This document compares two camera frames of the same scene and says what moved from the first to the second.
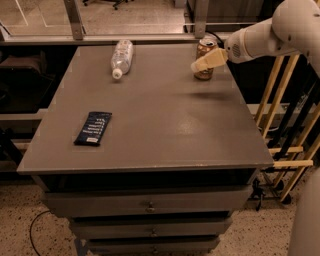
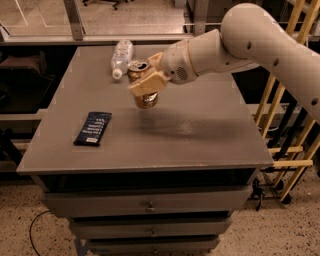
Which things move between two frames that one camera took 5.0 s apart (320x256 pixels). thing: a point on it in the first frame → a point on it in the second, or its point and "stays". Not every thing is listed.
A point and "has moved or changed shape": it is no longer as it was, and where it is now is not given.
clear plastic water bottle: [121, 58] stays
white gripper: [234, 50] → [175, 62]
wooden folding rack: [289, 116] stays
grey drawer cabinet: [177, 163] stays
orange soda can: [205, 46] has moved or changed shape
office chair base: [115, 6] stays
